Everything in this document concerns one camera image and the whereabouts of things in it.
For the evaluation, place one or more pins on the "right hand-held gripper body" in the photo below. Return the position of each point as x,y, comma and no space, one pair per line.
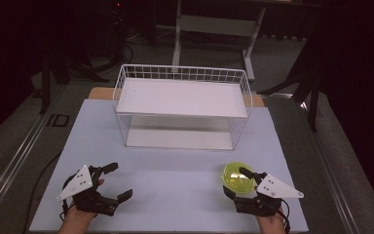
277,190

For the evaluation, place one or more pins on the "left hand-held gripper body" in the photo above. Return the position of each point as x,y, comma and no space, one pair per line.
78,183

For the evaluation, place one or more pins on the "green translucent bowl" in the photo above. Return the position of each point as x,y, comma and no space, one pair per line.
235,180

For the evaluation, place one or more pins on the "person's left hand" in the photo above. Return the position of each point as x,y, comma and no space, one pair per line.
79,217

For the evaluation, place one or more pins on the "person's right hand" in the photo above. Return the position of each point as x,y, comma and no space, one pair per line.
271,225

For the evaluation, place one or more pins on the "light blue table sheet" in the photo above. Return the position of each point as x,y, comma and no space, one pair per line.
175,175

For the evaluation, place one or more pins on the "black floor socket box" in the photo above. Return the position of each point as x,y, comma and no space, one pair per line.
58,120

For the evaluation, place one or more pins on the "black metal stand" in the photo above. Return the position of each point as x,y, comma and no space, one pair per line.
311,94
45,81

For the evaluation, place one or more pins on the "metal floor rail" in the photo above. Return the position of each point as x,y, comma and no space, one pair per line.
16,159
331,169

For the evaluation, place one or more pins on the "white metal table frame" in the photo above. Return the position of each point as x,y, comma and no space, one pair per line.
217,25

